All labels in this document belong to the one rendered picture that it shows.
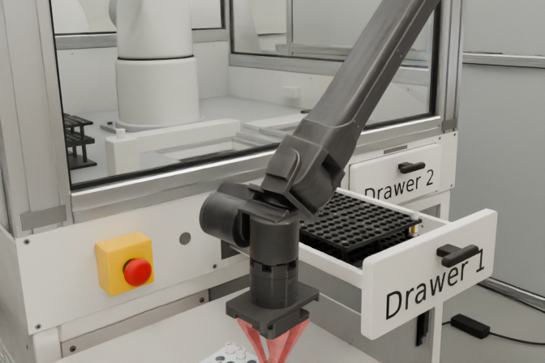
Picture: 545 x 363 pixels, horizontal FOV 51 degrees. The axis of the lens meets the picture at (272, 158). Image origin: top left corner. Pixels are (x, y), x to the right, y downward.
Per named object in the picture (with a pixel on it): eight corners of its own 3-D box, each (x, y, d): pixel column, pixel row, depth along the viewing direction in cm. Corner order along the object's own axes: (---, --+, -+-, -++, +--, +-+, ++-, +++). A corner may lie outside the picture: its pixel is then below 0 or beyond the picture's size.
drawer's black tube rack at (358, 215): (420, 255, 94) (422, 219, 92) (345, 288, 83) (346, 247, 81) (326, 219, 111) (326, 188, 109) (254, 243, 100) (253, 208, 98)
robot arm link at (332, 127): (465, -108, 70) (485, -43, 77) (425, -107, 73) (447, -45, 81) (285, 185, 61) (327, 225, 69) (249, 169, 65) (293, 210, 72)
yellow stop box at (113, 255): (157, 284, 85) (154, 239, 83) (112, 300, 80) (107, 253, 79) (142, 272, 89) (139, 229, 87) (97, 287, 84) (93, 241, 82)
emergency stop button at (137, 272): (154, 283, 82) (152, 257, 81) (129, 292, 79) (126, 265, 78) (145, 275, 84) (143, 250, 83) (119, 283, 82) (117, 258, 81)
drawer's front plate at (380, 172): (439, 190, 134) (442, 144, 131) (354, 218, 116) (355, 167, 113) (433, 188, 135) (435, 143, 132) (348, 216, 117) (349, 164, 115)
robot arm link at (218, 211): (302, 148, 63) (333, 183, 69) (229, 132, 70) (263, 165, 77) (253, 245, 60) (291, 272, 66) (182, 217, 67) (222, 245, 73)
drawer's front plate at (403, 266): (492, 275, 90) (498, 210, 88) (370, 342, 73) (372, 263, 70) (482, 271, 92) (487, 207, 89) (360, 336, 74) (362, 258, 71)
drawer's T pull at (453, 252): (479, 254, 79) (479, 245, 79) (448, 270, 75) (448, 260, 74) (457, 246, 82) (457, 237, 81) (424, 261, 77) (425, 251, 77)
